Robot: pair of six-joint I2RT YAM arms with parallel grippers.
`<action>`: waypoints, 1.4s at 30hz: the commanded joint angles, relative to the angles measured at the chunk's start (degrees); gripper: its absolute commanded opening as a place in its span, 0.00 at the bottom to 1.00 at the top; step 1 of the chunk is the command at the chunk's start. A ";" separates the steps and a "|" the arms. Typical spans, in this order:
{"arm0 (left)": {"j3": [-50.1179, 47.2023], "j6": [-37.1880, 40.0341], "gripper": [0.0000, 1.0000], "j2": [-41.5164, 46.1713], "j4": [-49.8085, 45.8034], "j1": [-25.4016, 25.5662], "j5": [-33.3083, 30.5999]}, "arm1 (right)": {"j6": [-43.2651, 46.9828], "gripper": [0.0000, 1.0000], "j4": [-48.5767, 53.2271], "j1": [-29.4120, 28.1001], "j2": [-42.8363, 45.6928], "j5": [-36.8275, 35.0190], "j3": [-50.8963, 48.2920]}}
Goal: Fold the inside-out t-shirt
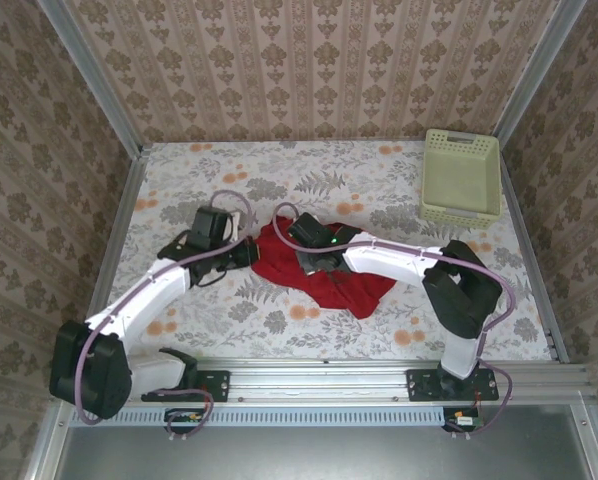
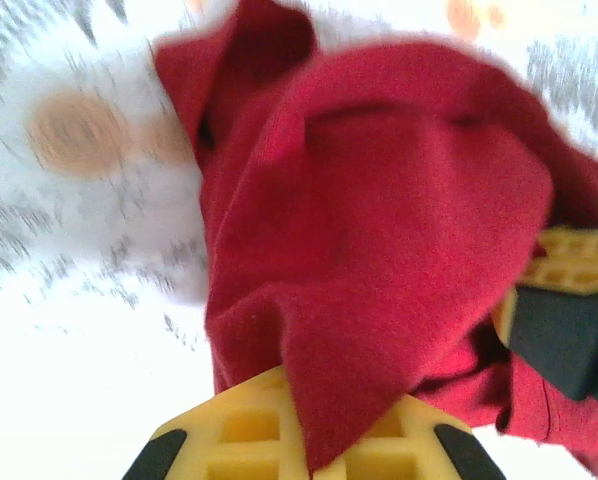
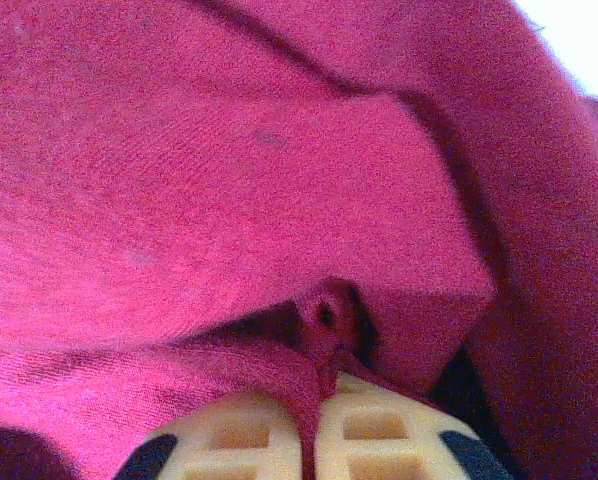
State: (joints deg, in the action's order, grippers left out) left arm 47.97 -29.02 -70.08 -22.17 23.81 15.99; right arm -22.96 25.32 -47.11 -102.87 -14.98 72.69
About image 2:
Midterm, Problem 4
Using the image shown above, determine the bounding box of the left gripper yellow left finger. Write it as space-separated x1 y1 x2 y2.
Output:
123 364 313 480

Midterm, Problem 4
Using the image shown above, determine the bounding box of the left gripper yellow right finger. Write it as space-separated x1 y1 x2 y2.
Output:
323 394 505 480

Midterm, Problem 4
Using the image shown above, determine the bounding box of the red t-shirt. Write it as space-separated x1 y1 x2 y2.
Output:
151 0 598 476

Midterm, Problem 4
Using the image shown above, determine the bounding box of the floral tablecloth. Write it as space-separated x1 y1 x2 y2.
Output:
0 0 598 480

